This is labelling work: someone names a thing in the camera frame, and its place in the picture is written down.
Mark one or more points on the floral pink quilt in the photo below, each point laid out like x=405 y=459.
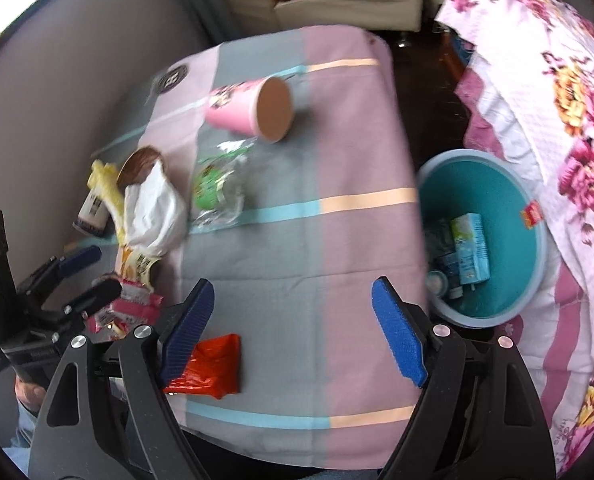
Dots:
x=552 y=110

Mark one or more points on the yellow orange snack packet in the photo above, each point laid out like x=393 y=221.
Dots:
x=137 y=262

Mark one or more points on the person's left hand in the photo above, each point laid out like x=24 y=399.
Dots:
x=27 y=392

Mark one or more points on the small white plastic cup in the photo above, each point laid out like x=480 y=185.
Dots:
x=435 y=283

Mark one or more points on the small white dark bottle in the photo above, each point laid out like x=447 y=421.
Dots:
x=92 y=210

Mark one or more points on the orange wooden furniture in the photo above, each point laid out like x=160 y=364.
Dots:
x=452 y=55

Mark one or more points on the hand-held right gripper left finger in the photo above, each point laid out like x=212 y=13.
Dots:
x=187 y=330

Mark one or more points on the pink white snack packet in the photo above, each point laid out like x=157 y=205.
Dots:
x=137 y=305

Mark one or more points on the clear green snack wrapper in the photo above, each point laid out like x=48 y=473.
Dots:
x=209 y=187

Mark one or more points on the orange red foil packet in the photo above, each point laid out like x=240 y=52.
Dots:
x=212 y=365

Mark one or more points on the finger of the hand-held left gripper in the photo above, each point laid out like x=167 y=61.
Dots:
x=82 y=257
x=102 y=292

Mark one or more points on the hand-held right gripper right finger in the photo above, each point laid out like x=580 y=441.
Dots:
x=397 y=330

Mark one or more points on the person's jeans leg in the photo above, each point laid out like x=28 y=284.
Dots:
x=24 y=435

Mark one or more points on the green white drink carton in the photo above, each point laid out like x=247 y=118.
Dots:
x=469 y=250

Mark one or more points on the yellow crumpled wrapper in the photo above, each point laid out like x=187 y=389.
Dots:
x=104 y=185

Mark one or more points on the pink paper cup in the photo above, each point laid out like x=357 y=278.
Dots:
x=232 y=110

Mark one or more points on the dark green packet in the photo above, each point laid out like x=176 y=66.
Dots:
x=439 y=240

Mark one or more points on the teal plastic bin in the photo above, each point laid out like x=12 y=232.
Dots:
x=497 y=195

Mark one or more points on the brown coconut shell bowl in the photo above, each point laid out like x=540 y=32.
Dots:
x=139 y=165

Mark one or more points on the beige sofa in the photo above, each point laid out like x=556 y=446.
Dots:
x=352 y=10

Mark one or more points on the plaid pink grey tablecloth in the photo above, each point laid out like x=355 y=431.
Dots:
x=327 y=160

